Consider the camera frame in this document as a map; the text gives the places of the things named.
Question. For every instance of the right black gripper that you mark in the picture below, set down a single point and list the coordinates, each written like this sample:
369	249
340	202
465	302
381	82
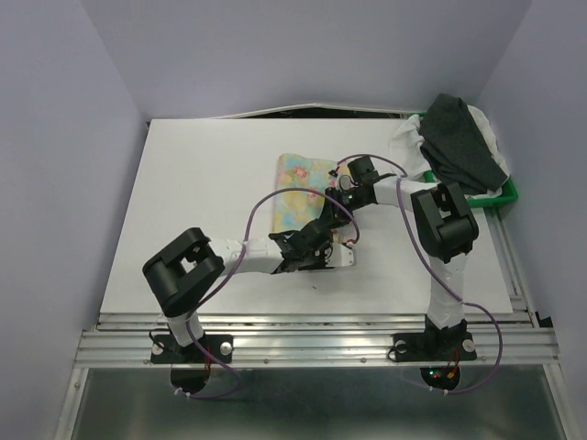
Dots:
333	214

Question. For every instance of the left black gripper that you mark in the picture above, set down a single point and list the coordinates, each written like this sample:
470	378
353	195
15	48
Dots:
320	264

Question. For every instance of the floral pastel skirt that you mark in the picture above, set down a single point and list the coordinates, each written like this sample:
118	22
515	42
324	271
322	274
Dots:
294	210

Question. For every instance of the dark grey dotted skirt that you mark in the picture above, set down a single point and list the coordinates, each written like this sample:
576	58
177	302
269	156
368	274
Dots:
455	148

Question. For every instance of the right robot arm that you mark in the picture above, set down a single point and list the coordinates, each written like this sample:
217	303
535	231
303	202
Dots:
438	221

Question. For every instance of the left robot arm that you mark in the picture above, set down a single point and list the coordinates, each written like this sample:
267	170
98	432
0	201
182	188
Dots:
182	273

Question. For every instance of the white skirt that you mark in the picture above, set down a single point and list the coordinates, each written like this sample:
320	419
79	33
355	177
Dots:
405	146

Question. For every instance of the green plastic basket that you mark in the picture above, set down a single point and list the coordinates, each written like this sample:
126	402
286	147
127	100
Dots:
508	193

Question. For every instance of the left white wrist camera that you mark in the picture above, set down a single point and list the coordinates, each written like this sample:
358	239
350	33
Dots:
340	256

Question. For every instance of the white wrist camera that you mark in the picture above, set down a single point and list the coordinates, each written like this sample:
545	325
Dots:
340	256
344	182

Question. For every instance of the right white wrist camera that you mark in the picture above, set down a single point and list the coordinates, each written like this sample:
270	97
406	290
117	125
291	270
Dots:
344	182

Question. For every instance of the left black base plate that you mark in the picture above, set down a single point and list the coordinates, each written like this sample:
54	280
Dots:
166	351

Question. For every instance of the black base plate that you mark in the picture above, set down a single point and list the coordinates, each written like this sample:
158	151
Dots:
416	347
166	351

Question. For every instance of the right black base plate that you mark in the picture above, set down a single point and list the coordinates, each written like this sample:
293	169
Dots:
416	347

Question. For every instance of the aluminium rail frame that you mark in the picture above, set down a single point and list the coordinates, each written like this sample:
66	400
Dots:
322	376

